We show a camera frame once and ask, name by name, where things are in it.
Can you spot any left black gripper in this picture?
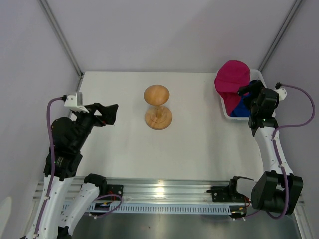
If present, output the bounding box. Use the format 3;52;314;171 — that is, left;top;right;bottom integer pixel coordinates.
73;102;118;150

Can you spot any left frame post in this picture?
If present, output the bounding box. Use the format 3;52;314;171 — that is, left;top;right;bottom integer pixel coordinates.
37;0;83;79

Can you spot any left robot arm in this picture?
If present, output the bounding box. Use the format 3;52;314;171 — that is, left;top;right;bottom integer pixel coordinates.
25;103;119;239

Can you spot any blue cap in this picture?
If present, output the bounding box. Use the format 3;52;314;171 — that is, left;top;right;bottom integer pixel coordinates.
224;79;258;117

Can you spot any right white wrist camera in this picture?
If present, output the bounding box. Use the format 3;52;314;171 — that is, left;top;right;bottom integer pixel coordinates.
274;82;287;101

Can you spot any right frame post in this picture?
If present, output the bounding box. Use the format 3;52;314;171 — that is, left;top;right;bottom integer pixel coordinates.
258;0;306;72

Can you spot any aluminium mounting rail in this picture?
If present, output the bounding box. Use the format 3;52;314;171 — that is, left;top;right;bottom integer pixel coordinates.
32;176;306;206

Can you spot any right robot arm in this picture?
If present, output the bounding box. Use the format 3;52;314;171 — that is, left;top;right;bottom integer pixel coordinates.
207;80;303;218

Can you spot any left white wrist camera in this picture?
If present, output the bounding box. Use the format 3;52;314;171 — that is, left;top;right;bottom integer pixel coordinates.
64;92;89;113

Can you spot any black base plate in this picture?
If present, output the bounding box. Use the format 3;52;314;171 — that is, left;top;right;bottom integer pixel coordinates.
206;186;250;203
106;184;124;201

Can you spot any wooden hat stand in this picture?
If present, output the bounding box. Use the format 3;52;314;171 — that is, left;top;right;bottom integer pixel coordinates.
144;85;172;130

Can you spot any white plastic basket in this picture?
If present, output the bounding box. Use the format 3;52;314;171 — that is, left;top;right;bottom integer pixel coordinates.
219;69;267;122

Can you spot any white slotted cable duct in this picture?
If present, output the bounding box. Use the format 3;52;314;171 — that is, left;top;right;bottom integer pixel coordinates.
59;203;231;215

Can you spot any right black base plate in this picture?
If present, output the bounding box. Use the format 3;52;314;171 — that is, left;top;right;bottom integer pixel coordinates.
206;186;250;203

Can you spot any pink cap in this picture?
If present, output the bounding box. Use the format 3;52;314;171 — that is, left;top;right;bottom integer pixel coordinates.
221;92;241;116
214;60;250;93

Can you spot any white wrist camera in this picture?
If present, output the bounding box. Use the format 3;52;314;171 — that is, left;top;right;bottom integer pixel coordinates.
64;92;89;113
274;82;287;101

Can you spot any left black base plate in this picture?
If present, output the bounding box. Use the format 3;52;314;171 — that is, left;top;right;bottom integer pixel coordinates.
106;184;124;201

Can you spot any frame post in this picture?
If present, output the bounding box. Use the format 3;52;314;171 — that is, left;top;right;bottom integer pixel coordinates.
258;0;306;72
37;0;83;79

